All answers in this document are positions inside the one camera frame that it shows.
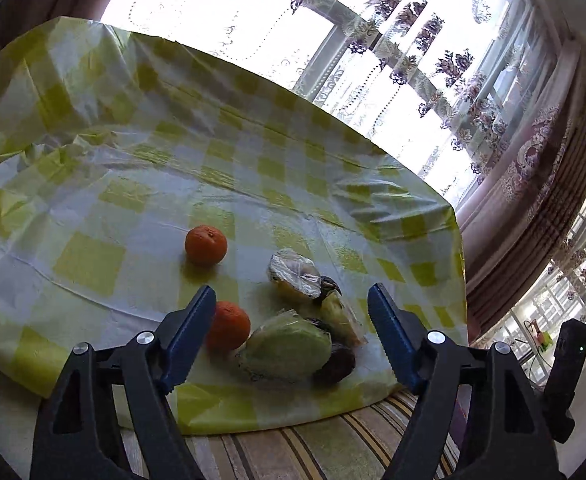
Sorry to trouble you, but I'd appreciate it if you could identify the dark wrinkled passion fruit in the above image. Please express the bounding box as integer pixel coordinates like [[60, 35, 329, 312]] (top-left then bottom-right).
[[311, 342, 356, 387]]

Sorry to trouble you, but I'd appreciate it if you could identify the orange mandarin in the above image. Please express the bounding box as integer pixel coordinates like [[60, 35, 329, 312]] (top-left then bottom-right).
[[206, 301, 251, 353], [185, 224, 228, 266]]

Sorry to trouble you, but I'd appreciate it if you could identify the pale half fruit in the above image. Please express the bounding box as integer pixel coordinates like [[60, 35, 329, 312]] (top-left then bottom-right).
[[319, 290, 366, 347]]

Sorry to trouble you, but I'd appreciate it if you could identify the green half fruit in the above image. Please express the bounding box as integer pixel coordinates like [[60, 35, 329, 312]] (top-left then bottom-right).
[[238, 310, 332, 382]]

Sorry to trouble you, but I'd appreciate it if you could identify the yellow half fruit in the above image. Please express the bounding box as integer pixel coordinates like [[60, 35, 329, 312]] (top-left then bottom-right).
[[267, 248, 321, 302]]

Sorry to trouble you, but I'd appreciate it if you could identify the small side table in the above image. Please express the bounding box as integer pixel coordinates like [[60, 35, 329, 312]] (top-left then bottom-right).
[[506, 315, 554, 386]]

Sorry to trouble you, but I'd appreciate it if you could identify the pink patterned curtain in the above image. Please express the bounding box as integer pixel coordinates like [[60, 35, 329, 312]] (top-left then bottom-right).
[[457, 40, 586, 340]]

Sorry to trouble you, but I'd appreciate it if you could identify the green checkered plastic tablecloth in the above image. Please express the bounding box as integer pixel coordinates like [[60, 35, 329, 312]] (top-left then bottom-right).
[[0, 18, 467, 434]]

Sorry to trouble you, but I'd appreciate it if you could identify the sheer floral lace curtain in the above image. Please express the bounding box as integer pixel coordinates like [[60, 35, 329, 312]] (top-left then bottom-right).
[[105, 0, 558, 206]]

